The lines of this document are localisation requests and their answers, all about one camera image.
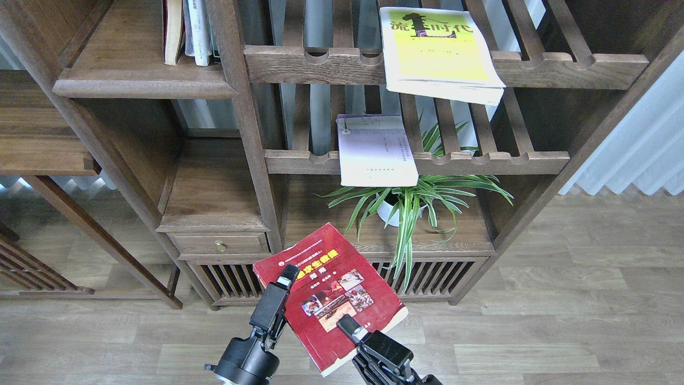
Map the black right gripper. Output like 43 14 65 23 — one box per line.
337 314 442 384

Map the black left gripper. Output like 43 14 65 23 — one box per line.
213 265 300 384

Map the red cover book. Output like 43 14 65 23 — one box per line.
253 224 408 377

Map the wooden side shelf unit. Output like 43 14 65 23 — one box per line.
2 70 182 309

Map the brass drawer knob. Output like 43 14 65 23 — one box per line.
215 240 227 253

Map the white plant pot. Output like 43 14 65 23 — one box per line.
377 192 404 227

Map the pale purple book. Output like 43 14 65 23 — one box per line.
336 114 418 187

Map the green spider plant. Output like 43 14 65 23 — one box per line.
319 110 514 291

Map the dark wooden bookshelf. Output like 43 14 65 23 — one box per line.
2 1 682 309

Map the green spine upright book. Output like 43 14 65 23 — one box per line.
210 30 221 64

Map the yellow cover book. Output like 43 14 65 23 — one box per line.
379 6 505 105

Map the tan spine upright book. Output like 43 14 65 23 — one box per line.
162 0 185 66

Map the white curtain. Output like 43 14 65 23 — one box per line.
559 55 683 195

